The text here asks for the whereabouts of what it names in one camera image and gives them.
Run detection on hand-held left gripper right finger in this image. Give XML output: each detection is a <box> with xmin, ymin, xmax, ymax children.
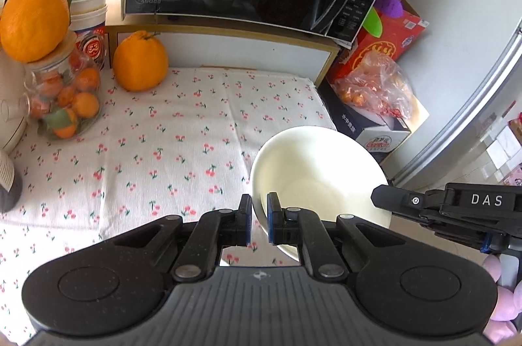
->
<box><xmin>266</xmin><ymin>192</ymin><xmax>403</xmax><ymax>278</ymax></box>

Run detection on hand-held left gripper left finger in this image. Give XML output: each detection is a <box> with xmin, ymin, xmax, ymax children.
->
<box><xmin>114</xmin><ymin>194</ymin><xmax>253</xmax><ymax>283</ymax></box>

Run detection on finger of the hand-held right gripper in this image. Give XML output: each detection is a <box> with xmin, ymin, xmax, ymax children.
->
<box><xmin>371</xmin><ymin>184</ymin><xmax>446</xmax><ymax>223</ymax></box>

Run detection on large cream bowl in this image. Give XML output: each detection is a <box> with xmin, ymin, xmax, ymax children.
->
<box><xmin>250</xmin><ymin>126</ymin><xmax>391</xmax><ymax>263</ymax></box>

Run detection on dark blue water carton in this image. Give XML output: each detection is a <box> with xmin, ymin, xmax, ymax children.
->
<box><xmin>318</xmin><ymin>79</ymin><xmax>412</xmax><ymax>165</ymax></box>

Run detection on plastic bag of oranges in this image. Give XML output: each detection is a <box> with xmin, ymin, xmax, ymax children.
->
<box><xmin>332</xmin><ymin>51</ymin><xmax>414</xmax><ymax>120</ymax></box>

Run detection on cherry print tablecloth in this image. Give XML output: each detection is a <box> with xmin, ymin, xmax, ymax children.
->
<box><xmin>0</xmin><ymin>64</ymin><xmax>339</xmax><ymax>342</ymax></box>

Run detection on silver refrigerator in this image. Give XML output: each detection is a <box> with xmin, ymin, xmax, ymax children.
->
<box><xmin>389</xmin><ymin>0</ymin><xmax>522</xmax><ymax>192</ymax></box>

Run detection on red carton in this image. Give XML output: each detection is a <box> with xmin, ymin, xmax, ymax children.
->
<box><xmin>326</xmin><ymin>0</ymin><xmax>431</xmax><ymax>86</ymax></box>

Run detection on pile of small oranges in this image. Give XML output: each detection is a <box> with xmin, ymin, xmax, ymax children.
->
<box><xmin>30</xmin><ymin>56</ymin><xmax>101</xmax><ymax>138</ymax></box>

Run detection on red label cup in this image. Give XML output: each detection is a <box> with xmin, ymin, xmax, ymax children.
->
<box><xmin>75</xmin><ymin>25</ymin><xmax>109</xmax><ymax>71</ymax></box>

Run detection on dark jar with label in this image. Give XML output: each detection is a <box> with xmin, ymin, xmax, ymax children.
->
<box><xmin>0</xmin><ymin>148</ymin><xmax>23</xmax><ymax>213</ymax></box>

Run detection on glass jar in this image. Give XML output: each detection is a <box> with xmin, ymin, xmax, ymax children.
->
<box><xmin>20</xmin><ymin>31</ymin><xmax>102</xmax><ymax>140</ymax></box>

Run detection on white kitchen appliance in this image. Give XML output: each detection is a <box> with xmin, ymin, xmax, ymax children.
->
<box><xmin>0</xmin><ymin>52</ymin><xmax>31</xmax><ymax>153</ymax></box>

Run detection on large orange with leaves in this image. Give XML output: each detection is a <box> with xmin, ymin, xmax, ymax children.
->
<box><xmin>0</xmin><ymin>0</ymin><xmax>79</xmax><ymax>63</ymax></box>

